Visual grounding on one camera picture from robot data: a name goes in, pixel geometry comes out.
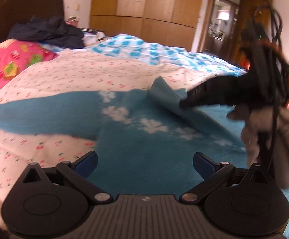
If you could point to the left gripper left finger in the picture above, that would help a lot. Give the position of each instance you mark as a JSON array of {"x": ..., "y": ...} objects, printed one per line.
[{"x": 76, "y": 174}]

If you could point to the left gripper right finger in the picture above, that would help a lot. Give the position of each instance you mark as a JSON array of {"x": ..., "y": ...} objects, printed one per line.
[{"x": 214, "y": 175}]

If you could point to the blue sweater with white flowers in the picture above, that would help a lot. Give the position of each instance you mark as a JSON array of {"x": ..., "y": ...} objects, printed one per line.
[{"x": 41, "y": 204}]

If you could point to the dark navy clothes pile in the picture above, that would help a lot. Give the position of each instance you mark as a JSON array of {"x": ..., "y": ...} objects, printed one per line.
[{"x": 53, "y": 31}]

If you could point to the right hand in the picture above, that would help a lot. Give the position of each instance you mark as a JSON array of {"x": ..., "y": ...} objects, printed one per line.
[{"x": 261, "y": 120}]

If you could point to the white cherry print bedsheet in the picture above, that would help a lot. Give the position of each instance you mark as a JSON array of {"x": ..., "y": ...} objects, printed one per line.
[{"x": 59, "y": 79}]

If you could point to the wooden wardrobe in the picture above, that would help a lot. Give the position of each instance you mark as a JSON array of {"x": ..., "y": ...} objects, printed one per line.
[{"x": 167, "y": 22}]

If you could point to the pink cartoon print pillow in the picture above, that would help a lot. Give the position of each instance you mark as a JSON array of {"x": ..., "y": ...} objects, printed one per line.
[{"x": 16, "y": 56}]

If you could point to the blue white checkered quilt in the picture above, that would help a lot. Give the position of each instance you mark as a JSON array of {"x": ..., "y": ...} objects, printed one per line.
[{"x": 131, "y": 47}]

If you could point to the pink cup on nightstand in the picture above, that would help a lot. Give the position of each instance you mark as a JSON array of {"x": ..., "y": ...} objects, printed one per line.
[{"x": 73, "y": 20}]

